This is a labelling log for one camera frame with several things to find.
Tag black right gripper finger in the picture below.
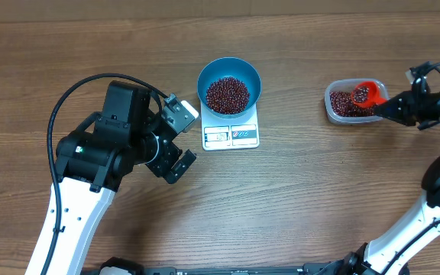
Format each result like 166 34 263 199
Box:
380 114 416 126
374 93 411 115

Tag red measuring scoop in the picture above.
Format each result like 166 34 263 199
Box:
351 81 387 108

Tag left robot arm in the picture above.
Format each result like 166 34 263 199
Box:
26 80 199 274

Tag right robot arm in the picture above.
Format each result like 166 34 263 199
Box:
326 62 440 275

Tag red beans in scoop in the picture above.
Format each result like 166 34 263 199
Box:
352 86 370 103

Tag white digital kitchen scale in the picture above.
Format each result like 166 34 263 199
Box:
201 104 260 151

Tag red beans in bowl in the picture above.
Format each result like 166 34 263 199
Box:
205 76 251 115

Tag blue metal bowl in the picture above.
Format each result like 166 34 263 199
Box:
197 57 262 118

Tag clear plastic container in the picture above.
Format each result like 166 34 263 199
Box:
324 78 390 125

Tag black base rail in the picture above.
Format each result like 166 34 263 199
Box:
82 257 410 275

